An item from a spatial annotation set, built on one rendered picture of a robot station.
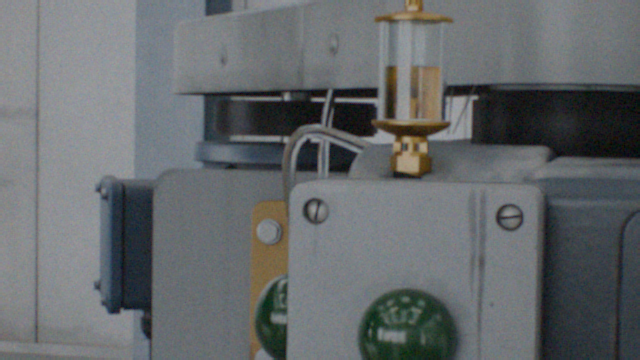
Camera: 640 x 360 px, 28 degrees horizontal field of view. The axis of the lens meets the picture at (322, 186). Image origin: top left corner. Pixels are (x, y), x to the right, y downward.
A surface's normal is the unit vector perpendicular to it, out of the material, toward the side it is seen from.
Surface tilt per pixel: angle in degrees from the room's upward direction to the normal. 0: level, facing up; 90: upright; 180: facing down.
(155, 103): 90
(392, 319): 63
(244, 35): 90
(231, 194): 90
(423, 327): 70
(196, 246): 90
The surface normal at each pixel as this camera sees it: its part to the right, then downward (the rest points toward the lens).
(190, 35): -0.90, 0.01
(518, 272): -0.21, 0.05
